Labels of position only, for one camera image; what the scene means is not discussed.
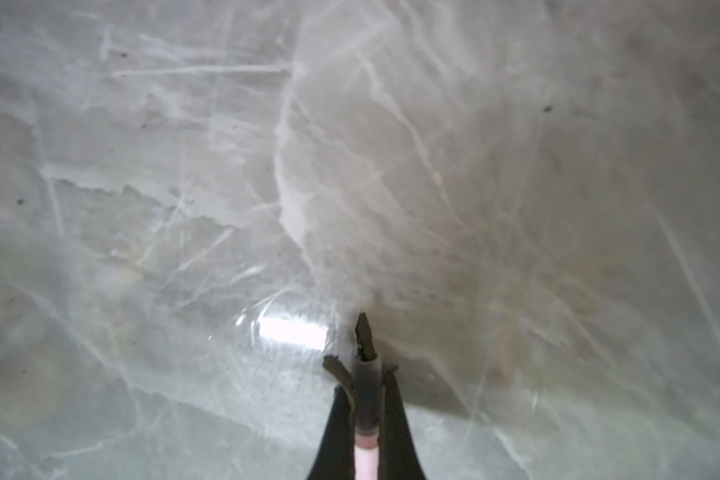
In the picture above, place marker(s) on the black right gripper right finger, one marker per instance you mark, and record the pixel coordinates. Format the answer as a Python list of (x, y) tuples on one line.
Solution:
[(398, 457)]

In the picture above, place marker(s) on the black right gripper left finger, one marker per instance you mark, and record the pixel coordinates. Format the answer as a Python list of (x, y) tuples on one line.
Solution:
[(335, 455)]

